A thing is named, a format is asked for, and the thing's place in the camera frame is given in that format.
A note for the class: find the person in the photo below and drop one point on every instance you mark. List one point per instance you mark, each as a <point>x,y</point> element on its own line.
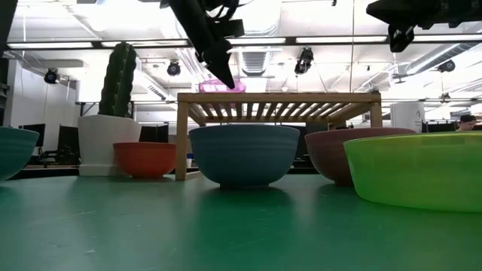
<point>467,122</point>

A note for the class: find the long ceiling light strip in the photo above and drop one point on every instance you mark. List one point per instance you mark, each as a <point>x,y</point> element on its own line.
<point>50,45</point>
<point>340,39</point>
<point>448,37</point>
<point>260,40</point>
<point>145,43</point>

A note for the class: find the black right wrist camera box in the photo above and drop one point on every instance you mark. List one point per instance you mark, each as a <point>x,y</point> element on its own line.
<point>401,37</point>

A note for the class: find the grey ceiling air duct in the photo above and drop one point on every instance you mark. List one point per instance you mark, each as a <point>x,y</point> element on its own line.
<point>433,58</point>

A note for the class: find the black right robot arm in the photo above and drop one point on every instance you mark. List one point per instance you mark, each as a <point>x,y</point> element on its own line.
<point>448,11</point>

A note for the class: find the green artificial cactus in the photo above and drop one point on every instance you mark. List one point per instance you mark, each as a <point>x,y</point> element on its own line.
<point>118,83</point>

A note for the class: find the mauve pink matte bowl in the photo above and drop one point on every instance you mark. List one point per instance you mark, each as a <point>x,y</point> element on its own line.
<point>325,150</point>

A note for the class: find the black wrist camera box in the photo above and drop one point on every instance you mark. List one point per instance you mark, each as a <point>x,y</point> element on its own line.
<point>401,37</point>
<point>231,28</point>

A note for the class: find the blue ribbed bowl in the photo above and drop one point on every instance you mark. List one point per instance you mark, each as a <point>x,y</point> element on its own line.
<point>244,154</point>

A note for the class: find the teal ribbed bowl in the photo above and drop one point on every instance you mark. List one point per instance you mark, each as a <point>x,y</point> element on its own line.
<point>15,150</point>

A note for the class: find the black ceiling spot lamp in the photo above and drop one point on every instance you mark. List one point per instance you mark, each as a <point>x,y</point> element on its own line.
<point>51,76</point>
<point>173,69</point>
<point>447,66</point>
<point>304,60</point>

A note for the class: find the orange matte bowl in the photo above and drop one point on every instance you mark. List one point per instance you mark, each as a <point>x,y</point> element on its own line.
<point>145,160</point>

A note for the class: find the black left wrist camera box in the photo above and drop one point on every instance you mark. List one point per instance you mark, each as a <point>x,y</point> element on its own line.
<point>231,28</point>

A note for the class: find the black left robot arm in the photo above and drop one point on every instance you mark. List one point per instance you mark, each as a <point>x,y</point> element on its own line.
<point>188,15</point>

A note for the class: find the green translucent plastic bowl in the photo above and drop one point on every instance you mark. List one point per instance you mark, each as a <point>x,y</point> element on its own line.
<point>418,173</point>

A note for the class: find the pink-red translucent plastic bowl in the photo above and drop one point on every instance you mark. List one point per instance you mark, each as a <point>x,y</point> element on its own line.
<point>211,87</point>

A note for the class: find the white cylindrical column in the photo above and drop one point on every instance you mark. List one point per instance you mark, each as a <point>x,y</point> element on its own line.
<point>407,117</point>

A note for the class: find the black frame post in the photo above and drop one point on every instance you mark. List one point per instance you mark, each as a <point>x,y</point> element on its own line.
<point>5,30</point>

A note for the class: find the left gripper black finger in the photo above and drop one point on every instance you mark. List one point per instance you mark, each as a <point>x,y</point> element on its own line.
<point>223,69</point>

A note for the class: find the white plant pot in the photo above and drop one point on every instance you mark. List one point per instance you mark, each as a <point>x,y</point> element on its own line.
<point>98,145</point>

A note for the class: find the slatted wooden shelf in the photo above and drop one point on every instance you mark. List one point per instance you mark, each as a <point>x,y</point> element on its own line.
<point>278,98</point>

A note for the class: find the black computer monitor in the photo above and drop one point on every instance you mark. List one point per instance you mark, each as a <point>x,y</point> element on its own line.
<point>68,138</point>
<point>154,133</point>
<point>34,132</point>

